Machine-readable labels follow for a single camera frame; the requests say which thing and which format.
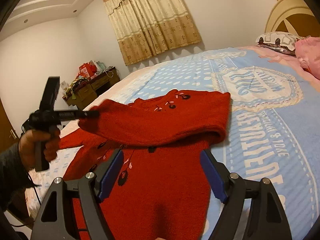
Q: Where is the person's left hand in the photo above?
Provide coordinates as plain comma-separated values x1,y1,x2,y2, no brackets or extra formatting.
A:
18,126,60,172

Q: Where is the beige patterned curtain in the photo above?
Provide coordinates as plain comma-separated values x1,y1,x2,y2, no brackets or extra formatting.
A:
103,0,202,66

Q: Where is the red knitted sweater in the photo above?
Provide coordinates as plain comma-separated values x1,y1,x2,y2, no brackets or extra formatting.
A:
60,89,231,239

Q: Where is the cream wooden headboard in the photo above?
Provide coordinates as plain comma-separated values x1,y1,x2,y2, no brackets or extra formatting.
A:
265,0,319,37

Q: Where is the patterned white grey pillow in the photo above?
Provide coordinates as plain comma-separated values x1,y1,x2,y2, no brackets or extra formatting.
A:
255,31,303,56

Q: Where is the red gift bag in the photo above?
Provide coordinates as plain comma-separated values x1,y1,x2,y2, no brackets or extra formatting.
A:
78,63,97,79

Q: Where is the brown wooden door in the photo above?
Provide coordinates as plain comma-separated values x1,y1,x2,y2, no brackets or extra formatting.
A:
0,100,19,153

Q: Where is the brown wooden desk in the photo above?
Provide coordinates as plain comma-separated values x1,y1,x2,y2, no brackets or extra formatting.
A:
62,67,120,110

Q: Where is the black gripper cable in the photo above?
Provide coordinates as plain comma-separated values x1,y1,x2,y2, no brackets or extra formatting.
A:
10,172,43,228

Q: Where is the pink pillow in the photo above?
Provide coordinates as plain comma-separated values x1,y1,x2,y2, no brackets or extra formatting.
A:
295,37,320,79

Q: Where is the blue polka dot bedspread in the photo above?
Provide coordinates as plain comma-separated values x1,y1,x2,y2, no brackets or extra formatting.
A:
26,46,319,239

